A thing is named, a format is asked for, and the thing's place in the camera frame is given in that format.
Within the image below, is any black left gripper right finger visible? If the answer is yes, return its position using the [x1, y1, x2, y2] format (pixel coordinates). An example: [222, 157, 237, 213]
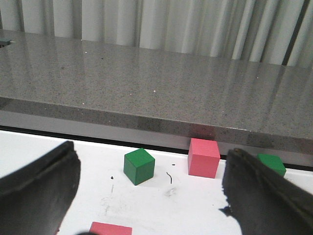
[222, 148, 313, 235]

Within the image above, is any green cube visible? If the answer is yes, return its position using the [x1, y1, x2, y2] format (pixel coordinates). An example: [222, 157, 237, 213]
[257, 154, 286, 177]
[123, 148, 156, 186]

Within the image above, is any pink wooden cube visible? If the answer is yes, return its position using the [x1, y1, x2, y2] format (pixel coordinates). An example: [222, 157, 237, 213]
[188, 138, 221, 178]

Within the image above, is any pink block near camera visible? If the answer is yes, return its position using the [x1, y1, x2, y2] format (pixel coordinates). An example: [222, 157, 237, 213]
[89, 222, 133, 235]

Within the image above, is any grey stone counter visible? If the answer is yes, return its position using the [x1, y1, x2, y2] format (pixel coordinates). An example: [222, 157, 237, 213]
[0, 30, 313, 166]

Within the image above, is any green cube centre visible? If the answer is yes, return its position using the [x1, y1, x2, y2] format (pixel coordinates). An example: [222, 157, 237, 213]
[257, 154, 286, 177]

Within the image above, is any green cube far left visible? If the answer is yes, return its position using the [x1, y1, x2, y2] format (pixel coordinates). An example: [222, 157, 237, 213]
[123, 148, 156, 186]

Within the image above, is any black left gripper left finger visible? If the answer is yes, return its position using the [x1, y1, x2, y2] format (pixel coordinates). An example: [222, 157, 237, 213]
[0, 141, 81, 235]

